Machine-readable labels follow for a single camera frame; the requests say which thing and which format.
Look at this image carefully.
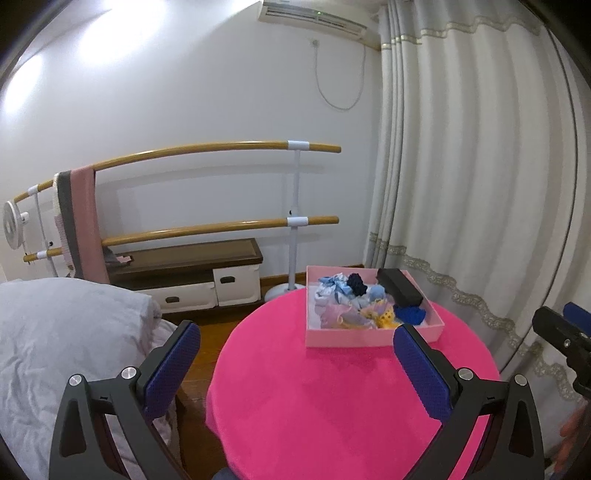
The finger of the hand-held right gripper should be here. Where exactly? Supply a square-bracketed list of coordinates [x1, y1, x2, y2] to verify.
[563, 302, 591, 336]
[532, 306, 591, 366]

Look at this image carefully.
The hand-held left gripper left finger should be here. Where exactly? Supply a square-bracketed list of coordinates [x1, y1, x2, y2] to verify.
[48, 320, 201, 480]

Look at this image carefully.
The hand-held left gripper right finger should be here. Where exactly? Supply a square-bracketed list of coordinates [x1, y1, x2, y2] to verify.
[392, 323, 546, 480]

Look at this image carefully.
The royal blue cloth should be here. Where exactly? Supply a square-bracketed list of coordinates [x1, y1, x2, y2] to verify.
[393, 305, 428, 328]

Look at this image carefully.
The pink shallow box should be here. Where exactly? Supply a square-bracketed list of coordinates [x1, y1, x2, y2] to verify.
[305, 264, 445, 349]

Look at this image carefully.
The black case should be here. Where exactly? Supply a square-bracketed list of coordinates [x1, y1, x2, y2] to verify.
[376, 268, 424, 309]

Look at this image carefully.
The light blue towel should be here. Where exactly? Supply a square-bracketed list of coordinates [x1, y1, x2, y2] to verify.
[351, 285, 386, 308]

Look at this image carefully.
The pastel organza scrunchie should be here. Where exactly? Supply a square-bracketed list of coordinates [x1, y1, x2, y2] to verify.
[318, 302, 384, 329]

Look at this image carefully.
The blue white printed scrunchie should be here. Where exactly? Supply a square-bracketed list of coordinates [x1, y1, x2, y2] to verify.
[314, 273, 352, 308]

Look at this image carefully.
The person's right hand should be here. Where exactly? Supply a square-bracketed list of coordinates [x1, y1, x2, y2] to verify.
[556, 401, 591, 472]

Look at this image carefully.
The narrow white drawer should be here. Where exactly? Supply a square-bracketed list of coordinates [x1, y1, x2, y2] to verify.
[215, 262, 262, 308]

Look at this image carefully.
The pink round tablecloth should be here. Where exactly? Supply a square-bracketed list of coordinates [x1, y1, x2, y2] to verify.
[205, 286, 502, 480]

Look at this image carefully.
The grey bed blanket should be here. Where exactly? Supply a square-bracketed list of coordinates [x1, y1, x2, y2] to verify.
[0, 277, 185, 480]

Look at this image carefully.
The dark wooden storage bench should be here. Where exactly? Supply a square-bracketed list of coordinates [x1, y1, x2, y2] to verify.
[108, 237, 264, 310]

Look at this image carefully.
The pink and grey towel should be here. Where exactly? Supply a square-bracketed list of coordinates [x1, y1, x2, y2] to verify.
[52, 167, 112, 284]

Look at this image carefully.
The white pleated curtain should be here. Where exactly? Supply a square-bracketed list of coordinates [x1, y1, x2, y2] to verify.
[362, 0, 591, 416]

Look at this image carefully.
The small white fan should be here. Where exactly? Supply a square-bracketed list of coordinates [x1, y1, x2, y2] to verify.
[2, 200, 31, 250]

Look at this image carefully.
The short wooden barre rail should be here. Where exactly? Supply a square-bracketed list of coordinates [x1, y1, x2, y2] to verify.
[23, 215, 340, 264]

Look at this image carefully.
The white barre stand post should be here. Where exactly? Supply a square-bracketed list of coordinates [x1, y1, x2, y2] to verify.
[27, 185, 58, 278]
[263, 138, 310, 303]

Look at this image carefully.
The long wooden barre rail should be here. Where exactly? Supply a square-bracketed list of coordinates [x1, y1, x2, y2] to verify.
[13, 141, 342, 204]

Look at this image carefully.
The white air conditioner cable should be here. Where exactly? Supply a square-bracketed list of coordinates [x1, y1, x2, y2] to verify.
[314, 44, 368, 112]

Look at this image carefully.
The white wall air conditioner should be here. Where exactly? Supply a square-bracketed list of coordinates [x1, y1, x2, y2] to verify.
[257, 0, 368, 42]

